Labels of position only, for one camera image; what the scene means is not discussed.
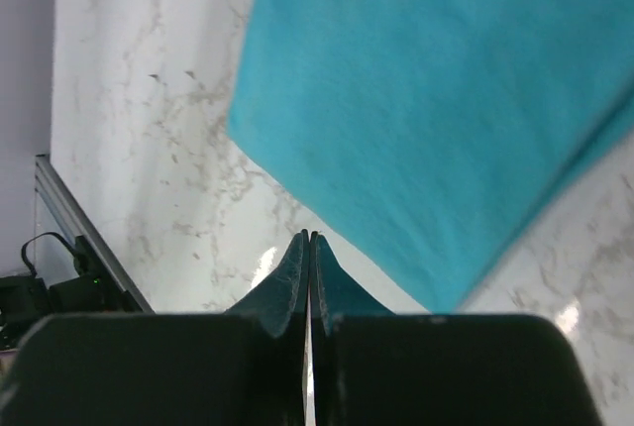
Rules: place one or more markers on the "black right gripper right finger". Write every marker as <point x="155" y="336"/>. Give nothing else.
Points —
<point x="333" y="293"/>

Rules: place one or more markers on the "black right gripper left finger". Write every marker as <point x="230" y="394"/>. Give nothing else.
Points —
<point x="278" y="304"/>

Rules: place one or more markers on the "turquoise t shirt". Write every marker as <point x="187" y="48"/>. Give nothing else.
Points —
<point x="431" y="133"/>

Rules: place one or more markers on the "black power adapter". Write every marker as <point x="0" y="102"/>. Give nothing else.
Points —
<point x="26" y="299"/>

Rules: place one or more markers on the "aluminium table edge rail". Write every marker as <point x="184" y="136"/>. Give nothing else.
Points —
<point x="78" y="230"/>

